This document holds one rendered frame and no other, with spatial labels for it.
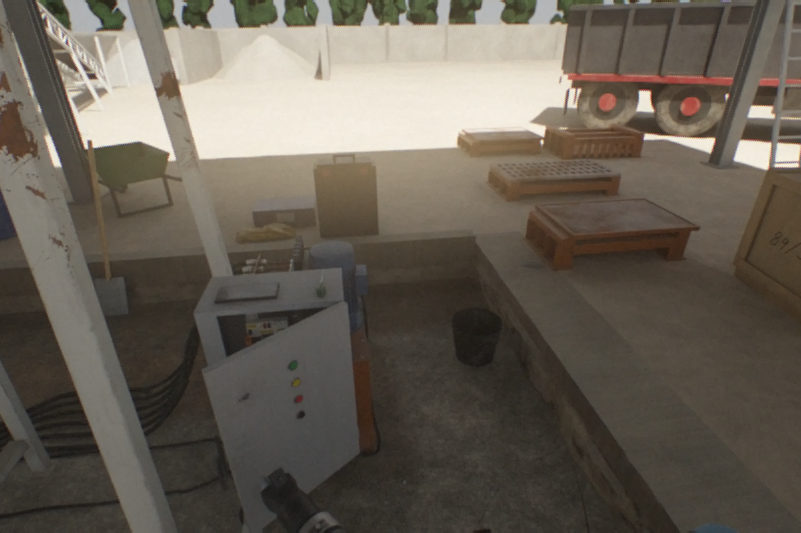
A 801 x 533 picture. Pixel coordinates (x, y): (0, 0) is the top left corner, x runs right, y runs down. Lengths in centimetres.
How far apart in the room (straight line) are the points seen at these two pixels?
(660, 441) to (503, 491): 73
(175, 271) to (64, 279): 300
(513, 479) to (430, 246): 203
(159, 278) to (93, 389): 301
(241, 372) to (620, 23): 854
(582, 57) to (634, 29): 86
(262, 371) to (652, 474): 164
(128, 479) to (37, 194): 60
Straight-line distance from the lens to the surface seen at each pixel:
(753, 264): 381
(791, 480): 244
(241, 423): 120
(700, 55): 910
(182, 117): 173
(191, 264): 388
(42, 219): 95
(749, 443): 250
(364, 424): 231
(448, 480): 236
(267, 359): 114
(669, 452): 230
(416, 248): 371
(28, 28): 586
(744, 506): 224
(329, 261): 199
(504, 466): 244
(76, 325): 99
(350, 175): 368
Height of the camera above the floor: 189
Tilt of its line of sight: 27 degrees down
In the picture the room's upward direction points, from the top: 1 degrees counter-clockwise
